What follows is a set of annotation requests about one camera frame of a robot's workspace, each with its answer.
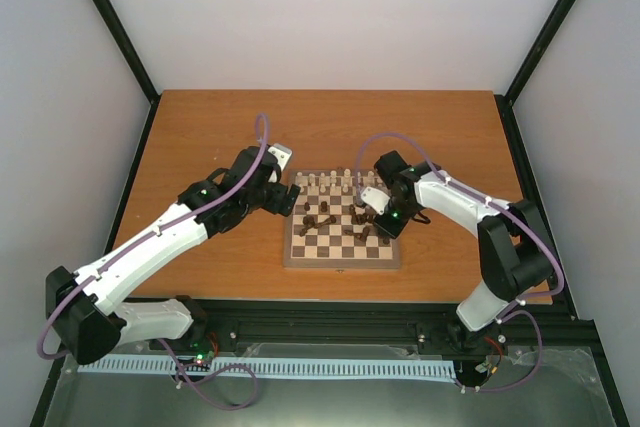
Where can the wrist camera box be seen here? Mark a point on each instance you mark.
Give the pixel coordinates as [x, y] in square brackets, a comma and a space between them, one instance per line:
[375, 199]
[283, 155]

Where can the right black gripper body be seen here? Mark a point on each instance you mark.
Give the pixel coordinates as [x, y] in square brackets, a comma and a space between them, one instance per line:
[395, 226]

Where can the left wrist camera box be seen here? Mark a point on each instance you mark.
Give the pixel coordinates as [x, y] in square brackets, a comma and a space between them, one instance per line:
[283, 155]

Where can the light blue cable duct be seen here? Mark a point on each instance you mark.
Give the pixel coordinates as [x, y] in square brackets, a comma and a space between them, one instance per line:
[279, 368]

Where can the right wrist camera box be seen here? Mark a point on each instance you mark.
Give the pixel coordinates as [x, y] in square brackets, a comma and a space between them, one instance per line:
[375, 199]

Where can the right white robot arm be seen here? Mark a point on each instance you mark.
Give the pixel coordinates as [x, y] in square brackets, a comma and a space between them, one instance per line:
[515, 253]

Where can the right black frame post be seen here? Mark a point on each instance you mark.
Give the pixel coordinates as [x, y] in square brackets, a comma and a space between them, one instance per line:
[543, 40]

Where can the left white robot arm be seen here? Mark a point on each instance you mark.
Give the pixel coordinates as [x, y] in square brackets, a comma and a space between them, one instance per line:
[212, 206]

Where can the white chess pieces row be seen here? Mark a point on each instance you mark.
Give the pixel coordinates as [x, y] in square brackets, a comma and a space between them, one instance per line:
[340, 181]

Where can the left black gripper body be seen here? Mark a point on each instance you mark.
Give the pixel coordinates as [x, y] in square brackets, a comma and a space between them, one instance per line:
[274, 205]

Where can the dark chess piece cluster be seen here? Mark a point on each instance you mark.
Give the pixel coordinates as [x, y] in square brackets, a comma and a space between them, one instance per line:
[322, 223]

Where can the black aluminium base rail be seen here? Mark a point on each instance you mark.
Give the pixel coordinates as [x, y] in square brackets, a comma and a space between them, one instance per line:
[325, 327]

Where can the left black frame post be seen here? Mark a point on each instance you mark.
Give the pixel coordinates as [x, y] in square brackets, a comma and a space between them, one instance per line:
[122, 40]

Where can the wooden chess board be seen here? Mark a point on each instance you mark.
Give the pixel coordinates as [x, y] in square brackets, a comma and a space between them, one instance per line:
[338, 258]

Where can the black frame post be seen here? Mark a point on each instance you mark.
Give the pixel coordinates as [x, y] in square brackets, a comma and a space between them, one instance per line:
[122, 40]
[543, 40]

